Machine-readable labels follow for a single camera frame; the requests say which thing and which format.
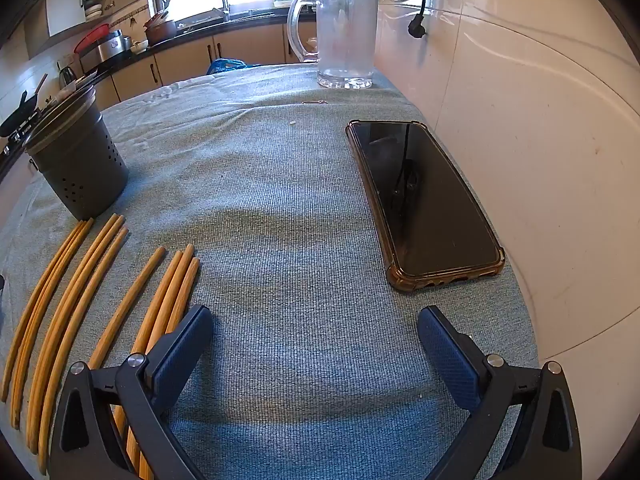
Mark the brown clay pot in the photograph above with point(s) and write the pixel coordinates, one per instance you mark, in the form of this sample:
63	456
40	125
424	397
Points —
161	32

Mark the smartphone in brown clear case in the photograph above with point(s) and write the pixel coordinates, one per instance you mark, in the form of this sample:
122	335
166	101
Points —
425	200

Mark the small white bowl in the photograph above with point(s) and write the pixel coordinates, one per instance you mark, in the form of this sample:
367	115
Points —
139	46

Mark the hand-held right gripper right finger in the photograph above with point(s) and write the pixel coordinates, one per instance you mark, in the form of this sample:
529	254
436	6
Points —
447	355

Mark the grey-blue table cloth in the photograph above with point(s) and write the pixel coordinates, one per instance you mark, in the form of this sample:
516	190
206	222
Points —
280	210

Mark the red pot lid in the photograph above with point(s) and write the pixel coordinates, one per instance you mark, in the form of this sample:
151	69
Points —
92	37

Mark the stack of bowls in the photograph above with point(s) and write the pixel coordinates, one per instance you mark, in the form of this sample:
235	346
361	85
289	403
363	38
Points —
92	7

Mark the beige wall cabinet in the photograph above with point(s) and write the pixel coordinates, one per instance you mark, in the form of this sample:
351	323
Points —
65	15

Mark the small steel kettle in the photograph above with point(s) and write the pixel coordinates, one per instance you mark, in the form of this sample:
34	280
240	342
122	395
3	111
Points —
67	77

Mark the large glass pitcher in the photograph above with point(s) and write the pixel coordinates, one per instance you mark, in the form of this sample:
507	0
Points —
345	35

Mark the black kitchen countertop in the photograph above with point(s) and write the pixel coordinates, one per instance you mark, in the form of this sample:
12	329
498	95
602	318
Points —
195	31

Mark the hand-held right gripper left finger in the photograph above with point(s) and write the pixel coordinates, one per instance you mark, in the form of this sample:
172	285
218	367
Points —
185	345

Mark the blue plastic bag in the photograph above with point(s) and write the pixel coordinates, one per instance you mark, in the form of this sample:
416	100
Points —
225	66

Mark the wooden chopstick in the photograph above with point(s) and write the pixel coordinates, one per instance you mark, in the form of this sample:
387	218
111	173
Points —
157	300
46	352
29	346
44	282
58	367
175	285
185	290
127	302

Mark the black frying pan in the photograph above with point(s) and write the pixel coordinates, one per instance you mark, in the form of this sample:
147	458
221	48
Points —
17	120

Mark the steel pot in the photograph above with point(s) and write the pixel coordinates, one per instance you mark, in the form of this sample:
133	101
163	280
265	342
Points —
111	49

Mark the dark grey perforated utensil holder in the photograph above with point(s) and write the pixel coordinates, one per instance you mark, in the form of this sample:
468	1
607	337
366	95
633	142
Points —
80	160

